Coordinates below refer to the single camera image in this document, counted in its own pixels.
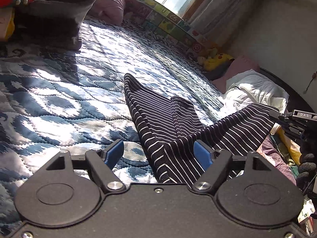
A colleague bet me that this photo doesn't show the yellow cartoon cushion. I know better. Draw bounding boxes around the yellow cartoon cushion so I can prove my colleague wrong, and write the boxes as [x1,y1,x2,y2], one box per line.
[274,127,301,166]

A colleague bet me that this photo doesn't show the grey window curtain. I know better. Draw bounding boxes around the grey window curtain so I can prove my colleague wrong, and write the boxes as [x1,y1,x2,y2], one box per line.
[188,0,260,48]

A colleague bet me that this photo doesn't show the blue white quilted bedspread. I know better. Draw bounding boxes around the blue white quilted bedspread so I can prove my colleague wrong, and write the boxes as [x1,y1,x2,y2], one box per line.
[1,18,223,235]

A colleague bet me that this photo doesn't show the purple garment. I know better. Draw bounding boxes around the purple garment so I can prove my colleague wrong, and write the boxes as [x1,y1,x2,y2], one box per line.
[257,135,296,185]

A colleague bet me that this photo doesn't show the white quilted blanket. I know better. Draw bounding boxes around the white quilted blanket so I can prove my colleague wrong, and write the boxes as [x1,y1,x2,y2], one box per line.
[220,70,289,116]

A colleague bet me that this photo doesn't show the yellow plush toy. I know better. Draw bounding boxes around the yellow plush toy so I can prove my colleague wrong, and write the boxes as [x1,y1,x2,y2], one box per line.
[197,48,234,71]

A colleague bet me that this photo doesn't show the black white striped garment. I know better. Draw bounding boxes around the black white striped garment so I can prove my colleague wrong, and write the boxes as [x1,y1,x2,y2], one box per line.
[124,74,274,186]

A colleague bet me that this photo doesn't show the pink pillow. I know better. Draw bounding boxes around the pink pillow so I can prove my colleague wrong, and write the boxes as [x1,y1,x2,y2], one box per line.
[212,55,260,93]

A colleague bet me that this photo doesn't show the colourful alphabet foam mat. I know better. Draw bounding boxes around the colourful alphabet foam mat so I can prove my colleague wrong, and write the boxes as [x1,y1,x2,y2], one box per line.
[124,0,219,57]

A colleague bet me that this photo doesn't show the mauve rolled duvet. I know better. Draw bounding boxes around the mauve rolled duvet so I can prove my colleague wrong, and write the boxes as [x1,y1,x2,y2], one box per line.
[88,0,125,26]

